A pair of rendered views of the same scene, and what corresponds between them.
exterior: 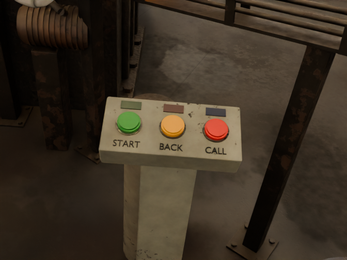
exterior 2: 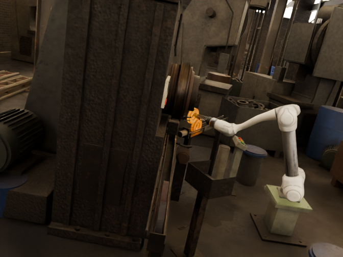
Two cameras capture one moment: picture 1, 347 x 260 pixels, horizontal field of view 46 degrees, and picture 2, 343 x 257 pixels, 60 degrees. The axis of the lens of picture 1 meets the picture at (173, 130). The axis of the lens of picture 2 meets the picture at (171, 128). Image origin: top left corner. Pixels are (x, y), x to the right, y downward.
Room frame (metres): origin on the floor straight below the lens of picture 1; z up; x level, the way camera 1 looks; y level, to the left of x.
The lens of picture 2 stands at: (1.18, 3.04, 1.49)
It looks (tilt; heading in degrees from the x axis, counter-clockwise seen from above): 17 degrees down; 272
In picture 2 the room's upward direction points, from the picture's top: 11 degrees clockwise
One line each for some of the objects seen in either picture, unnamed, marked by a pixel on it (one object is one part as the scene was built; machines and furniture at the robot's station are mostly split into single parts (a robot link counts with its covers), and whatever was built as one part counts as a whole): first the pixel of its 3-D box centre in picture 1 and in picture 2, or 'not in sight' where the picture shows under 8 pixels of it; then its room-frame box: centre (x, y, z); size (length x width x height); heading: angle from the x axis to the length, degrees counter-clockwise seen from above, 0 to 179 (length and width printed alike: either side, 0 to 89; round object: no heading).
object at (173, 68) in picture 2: not in sight; (171, 89); (1.33, 0.72, 1.12); 0.47 x 0.10 x 0.47; 93
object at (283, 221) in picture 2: not in sight; (280, 215); (0.14, 0.59, 0.16); 0.40 x 0.40 x 0.31; 6
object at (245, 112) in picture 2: not in sight; (250, 124); (0.08, -1.79, 0.39); 1.03 x 0.83 x 0.77; 18
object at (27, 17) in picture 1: (64, 82); (178, 172); (1.12, 0.38, 0.27); 0.22 x 0.13 x 0.53; 93
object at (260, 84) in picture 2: not in sight; (261, 101); (-0.39, -3.47, 0.55); 1.10 x 0.53 x 1.10; 113
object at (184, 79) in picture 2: not in sight; (181, 91); (1.24, 0.72, 1.11); 0.47 x 0.06 x 0.47; 93
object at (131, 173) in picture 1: (147, 189); (219, 168); (0.70, 0.05, 0.26); 0.12 x 0.12 x 0.52
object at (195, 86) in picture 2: not in sight; (193, 93); (1.15, 0.71, 1.11); 0.28 x 0.06 x 0.28; 93
